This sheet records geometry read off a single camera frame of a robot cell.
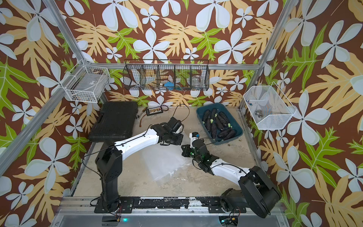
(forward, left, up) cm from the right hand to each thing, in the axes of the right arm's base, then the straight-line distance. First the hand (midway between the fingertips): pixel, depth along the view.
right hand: (180, 146), depth 85 cm
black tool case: (+22, +48, -3) cm, 53 cm away
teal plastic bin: (+42, -34, -8) cm, 55 cm away
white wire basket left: (+29, +57, +26) cm, 69 cm away
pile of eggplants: (+22, -28, -7) cm, 36 cm away
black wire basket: (+45, +9, +21) cm, 50 cm away
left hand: (+5, -2, +1) cm, 5 cm away
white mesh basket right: (+17, -54, +16) cm, 59 cm away
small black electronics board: (+38, +22, -8) cm, 45 cm away
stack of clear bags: (-7, +13, -8) cm, 17 cm away
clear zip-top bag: (-5, +12, -9) cm, 16 cm away
